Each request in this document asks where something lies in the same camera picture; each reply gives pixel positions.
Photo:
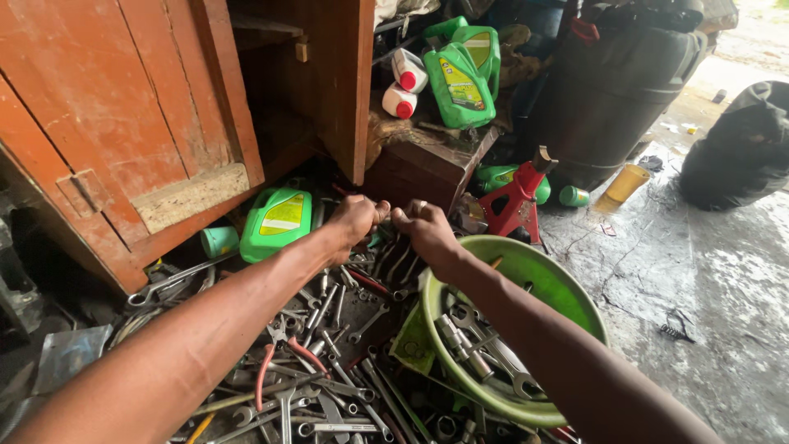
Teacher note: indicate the large chrome spanner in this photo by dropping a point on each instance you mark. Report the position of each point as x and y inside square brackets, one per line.
[176, 280]

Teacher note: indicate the green oil bottle lying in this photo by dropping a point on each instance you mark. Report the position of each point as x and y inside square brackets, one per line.
[502, 179]

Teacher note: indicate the brown wooden box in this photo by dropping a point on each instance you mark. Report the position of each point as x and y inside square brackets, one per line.
[419, 163]

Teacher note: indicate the light green plastic cup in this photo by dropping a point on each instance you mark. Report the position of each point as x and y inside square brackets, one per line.
[219, 241]

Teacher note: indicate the person's left hand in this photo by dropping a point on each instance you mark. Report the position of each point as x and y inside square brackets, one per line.
[351, 223]

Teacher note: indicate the person's right hand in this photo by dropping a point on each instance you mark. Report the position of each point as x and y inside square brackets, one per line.
[428, 237]

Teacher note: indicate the heap of metal wrenches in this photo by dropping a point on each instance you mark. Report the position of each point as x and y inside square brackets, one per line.
[345, 345]

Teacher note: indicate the white bottle red cap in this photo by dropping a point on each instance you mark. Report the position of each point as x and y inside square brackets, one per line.
[409, 70]
[399, 101]

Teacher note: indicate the black plastic drum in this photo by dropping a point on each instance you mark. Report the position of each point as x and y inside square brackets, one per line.
[607, 92]

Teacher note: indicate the orange wooden cabinet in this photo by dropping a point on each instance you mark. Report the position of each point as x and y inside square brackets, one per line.
[160, 117]

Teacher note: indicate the small green can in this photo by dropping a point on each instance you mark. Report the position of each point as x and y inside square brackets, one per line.
[573, 197]

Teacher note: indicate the dirty brown rag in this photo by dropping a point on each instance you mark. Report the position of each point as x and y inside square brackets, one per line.
[394, 132]

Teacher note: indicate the green oil jug yellow label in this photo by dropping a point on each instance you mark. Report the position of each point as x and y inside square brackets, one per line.
[275, 223]

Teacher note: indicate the person's right fingers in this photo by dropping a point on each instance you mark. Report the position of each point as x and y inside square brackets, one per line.
[408, 216]

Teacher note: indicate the wrenches in basin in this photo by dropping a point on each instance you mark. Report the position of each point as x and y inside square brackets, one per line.
[487, 348]

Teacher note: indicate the green plastic piece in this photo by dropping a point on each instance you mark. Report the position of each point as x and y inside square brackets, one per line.
[414, 342]

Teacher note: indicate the small metal spring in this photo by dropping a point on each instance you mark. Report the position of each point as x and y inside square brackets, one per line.
[673, 332]

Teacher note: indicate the green plastic basin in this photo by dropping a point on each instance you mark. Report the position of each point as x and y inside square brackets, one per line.
[524, 320]

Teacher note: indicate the yellow plastic cup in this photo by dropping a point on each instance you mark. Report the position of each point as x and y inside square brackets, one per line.
[622, 185]

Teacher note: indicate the person's left fingers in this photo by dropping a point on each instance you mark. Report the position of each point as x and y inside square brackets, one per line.
[375, 209]

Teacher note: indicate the black plastic bag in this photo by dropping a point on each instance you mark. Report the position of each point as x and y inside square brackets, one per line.
[736, 151]

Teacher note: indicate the red jack stand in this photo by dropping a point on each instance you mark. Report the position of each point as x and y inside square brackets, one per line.
[515, 200]

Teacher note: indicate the large green oil jug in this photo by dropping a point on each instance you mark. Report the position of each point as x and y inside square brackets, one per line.
[459, 86]

